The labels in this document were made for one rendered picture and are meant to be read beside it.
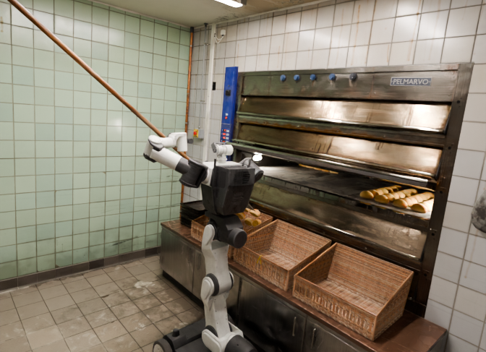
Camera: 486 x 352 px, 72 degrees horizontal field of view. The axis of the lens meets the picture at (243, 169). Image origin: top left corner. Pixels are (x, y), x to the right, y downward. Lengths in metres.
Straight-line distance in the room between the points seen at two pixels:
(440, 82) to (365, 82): 0.47
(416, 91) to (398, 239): 0.94
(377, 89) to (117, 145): 2.48
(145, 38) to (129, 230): 2.02
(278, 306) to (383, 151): 1.24
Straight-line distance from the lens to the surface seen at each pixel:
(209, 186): 2.01
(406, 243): 2.41
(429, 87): 2.34
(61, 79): 3.47
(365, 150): 2.46
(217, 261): 2.22
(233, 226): 2.07
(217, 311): 2.36
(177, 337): 2.55
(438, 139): 2.29
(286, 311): 2.38
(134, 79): 3.69
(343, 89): 2.60
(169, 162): 1.96
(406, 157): 2.35
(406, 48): 2.43
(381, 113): 2.42
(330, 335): 2.22
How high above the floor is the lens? 1.72
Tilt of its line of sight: 10 degrees down
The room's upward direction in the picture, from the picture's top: 5 degrees clockwise
